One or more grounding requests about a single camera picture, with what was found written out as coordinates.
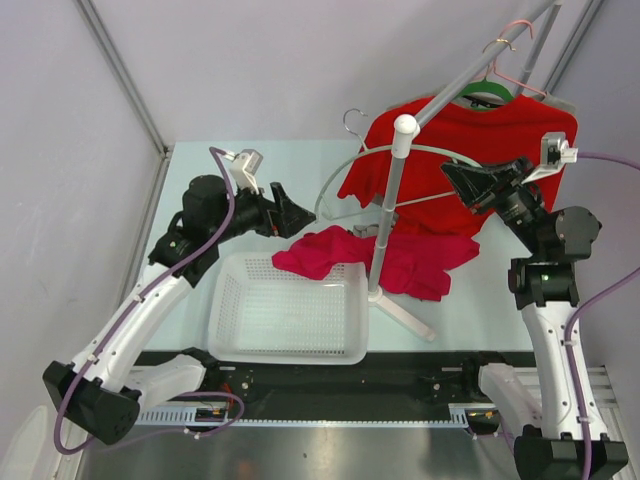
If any pink wire hanger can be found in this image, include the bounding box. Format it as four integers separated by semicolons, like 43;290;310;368
487;18;547;98

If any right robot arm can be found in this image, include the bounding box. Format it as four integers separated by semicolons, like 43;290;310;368
441;158;629;479

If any grey cloth on table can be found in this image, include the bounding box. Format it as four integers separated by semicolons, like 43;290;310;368
350;224;379;240

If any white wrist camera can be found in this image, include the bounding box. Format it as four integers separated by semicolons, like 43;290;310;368
523;132;578;184
230;149;263;194

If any magenta t shirt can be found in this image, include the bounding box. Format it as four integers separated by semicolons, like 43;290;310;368
272;226;480;302

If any white slotted cable duct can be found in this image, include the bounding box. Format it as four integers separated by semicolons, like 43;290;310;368
135;401;499;432

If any white perforated plastic basket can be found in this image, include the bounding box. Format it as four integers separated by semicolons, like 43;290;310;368
207;252;369;365

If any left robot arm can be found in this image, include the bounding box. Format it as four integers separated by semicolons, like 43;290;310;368
43;175;316;455

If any pale green hanger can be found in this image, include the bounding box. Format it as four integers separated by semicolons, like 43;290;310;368
313;108;484;221

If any dark green hanger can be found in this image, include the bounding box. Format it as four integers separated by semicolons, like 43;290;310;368
457;64;514;103

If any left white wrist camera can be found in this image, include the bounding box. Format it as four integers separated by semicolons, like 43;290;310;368
230;149;263;194

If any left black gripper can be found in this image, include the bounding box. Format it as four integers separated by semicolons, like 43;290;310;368
209;178;315;244

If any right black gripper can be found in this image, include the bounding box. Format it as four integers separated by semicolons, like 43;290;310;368
441;154;549;257

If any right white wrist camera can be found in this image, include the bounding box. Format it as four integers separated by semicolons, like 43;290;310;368
523;132;578;184

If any red t shirt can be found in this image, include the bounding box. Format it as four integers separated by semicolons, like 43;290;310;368
337;95;578;237

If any grey clothes rack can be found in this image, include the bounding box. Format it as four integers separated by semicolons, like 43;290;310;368
368;1;562;342

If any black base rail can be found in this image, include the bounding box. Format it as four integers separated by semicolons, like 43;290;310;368
134;349;539;421

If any grey garment behind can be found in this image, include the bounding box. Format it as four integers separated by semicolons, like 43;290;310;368
540;93;576;115

